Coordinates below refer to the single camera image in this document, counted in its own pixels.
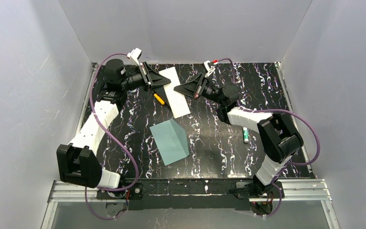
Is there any white letter paper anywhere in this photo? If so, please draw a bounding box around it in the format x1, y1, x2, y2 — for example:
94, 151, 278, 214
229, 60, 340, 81
159, 67, 190, 118

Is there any light green envelope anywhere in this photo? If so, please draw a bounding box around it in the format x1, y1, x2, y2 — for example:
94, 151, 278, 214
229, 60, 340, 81
150, 119, 190, 166

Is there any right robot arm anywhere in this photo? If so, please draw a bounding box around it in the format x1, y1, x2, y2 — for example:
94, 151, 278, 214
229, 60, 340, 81
174, 73, 304, 187

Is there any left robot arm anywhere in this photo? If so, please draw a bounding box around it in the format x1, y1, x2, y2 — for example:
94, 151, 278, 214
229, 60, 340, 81
56, 59, 171, 190

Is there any black box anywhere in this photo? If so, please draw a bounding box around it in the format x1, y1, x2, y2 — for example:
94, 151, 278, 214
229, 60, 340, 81
154, 87, 171, 109

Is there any green white glue stick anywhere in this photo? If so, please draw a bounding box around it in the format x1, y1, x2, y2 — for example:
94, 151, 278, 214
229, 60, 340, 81
243, 127, 249, 143

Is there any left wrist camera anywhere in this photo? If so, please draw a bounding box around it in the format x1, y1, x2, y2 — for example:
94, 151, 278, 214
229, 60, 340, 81
127, 48, 142, 66

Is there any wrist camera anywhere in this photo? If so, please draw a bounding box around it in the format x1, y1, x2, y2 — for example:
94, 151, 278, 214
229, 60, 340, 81
127, 48, 142, 66
203, 60, 218, 78

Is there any yellow handled utility knife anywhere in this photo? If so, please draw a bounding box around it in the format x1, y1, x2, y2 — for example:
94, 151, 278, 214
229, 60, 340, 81
153, 93, 165, 105

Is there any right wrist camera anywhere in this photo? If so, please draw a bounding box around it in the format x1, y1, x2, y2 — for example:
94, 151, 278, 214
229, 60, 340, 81
203, 60, 218, 78

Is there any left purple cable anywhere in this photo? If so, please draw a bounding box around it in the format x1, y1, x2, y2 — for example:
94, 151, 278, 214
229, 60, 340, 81
84, 52, 140, 221

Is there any purple cable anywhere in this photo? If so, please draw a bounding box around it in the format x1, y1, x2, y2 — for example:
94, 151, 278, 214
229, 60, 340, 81
84, 52, 140, 221
217, 58, 322, 219

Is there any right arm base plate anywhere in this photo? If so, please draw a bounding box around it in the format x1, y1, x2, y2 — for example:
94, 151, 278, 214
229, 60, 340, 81
230, 180, 285, 200

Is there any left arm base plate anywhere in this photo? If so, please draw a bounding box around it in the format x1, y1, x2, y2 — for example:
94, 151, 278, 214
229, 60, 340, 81
96, 182, 144, 200

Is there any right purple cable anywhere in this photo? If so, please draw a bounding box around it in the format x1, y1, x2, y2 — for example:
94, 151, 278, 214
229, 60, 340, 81
217, 58, 322, 219

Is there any aluminium frame rail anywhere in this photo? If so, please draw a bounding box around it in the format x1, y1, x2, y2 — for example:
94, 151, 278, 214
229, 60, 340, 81
41, 178, 339, 229

